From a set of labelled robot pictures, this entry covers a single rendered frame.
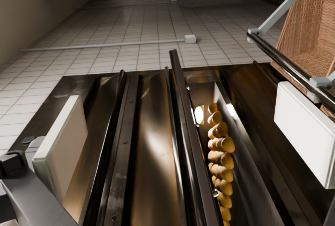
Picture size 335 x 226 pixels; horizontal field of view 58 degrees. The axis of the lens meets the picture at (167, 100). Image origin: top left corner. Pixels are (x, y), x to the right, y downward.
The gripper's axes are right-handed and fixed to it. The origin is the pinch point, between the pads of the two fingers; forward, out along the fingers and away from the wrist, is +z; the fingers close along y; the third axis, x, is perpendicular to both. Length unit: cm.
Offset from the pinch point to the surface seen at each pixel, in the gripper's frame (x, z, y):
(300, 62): -46, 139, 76
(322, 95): -18, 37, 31
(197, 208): -41, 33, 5
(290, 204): -54, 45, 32
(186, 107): -39, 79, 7
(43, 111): -53, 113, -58
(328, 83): -16, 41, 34
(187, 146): -40, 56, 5
